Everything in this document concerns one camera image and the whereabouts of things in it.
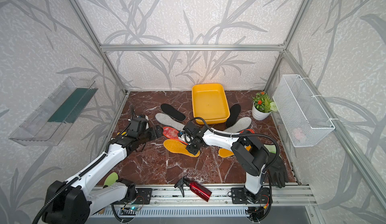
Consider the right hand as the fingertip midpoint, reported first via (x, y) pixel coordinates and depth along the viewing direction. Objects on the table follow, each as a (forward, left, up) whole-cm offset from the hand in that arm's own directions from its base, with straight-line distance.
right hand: (190, 147), depth 89 cm
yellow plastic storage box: (+35, -13, 0) cm, 37 cm away
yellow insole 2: (-3, -20, -2) cm, 21 cm away
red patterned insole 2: (+13, -38, -3) cm, 40 cm away
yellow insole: (+1, +9, -2) cm, 9 cm away
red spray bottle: (-23, -5, +2) cm, 24 cm away
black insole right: (+28, -31, -1) cm, 42 cm away
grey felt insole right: (+15, -33, -1) cm, 36 cm away
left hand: (+5, +19, +10) cm, 22 cm away
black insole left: (+28, +14, -2) cm, 31 cm away
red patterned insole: (+10, +13, -1) cm, 16 cm away
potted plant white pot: (+21, -45, +12) cm, 52 cm away
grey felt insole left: (+19, +17, -1) cm, 26 cm away
